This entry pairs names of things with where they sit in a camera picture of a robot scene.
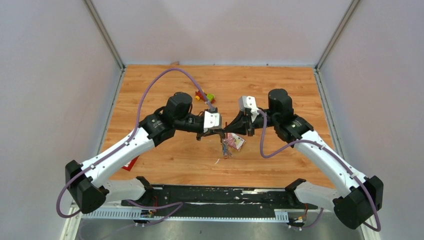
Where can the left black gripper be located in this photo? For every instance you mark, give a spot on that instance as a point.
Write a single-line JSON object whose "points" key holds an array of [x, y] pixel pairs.
{"points": [[201, 134]]}

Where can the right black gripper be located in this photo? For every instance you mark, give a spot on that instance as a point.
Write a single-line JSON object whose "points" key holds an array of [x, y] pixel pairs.
{"points": [[241, 124]]}

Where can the metal key holder red handle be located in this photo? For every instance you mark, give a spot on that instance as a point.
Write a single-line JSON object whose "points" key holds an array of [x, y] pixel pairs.
{"points": [[225, 147]]}

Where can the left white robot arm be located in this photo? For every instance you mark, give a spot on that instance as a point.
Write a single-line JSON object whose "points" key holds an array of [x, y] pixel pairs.
{"points": [[88, 182]]}

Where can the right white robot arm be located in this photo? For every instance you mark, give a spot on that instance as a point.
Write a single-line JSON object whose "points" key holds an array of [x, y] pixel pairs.
{"points": [[356, 198]]}

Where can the pink card packet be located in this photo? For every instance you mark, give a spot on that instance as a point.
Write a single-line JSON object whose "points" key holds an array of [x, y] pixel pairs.
{"points": [[235, 141]]}

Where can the colourful toy brick car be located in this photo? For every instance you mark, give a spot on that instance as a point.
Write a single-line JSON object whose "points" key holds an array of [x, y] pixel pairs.
{"points": [[205, 97]]}

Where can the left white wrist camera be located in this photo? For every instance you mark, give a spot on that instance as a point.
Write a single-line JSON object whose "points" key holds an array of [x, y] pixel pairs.
{"points": [[211, 121]]}

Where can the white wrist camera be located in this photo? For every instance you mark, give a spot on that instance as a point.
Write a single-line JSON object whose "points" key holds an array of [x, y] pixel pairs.
{"points": [[211, 121], [248, 103]]}

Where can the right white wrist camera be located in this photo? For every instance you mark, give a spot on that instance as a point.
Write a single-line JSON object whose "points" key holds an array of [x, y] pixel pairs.
{"points": [[248, 103]]}

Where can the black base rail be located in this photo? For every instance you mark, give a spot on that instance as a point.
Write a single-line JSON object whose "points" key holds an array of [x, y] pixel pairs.
{"points": [[220, 202]]}

